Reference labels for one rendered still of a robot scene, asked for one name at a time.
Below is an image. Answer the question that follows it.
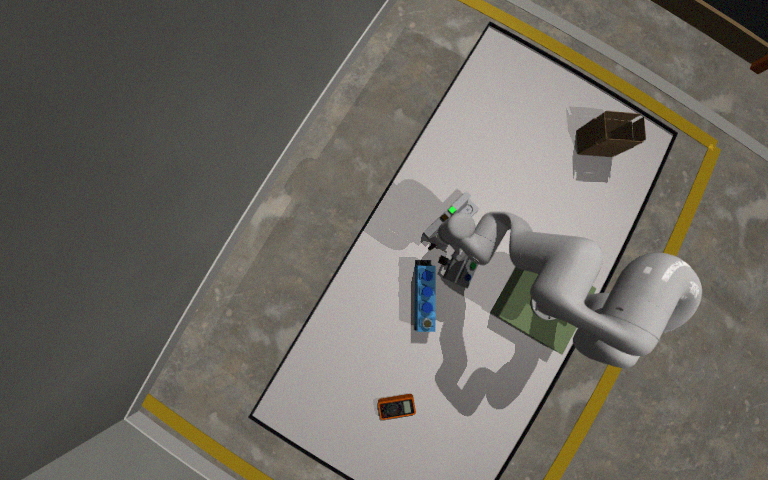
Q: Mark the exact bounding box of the orange digital multimeter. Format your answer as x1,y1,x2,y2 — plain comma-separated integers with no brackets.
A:
378,394,416,420

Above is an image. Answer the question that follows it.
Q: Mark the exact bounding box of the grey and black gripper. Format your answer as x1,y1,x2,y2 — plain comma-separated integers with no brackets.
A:
428,229,448,251

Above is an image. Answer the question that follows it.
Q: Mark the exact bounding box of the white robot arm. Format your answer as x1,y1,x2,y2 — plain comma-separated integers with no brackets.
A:
438,212,702,368

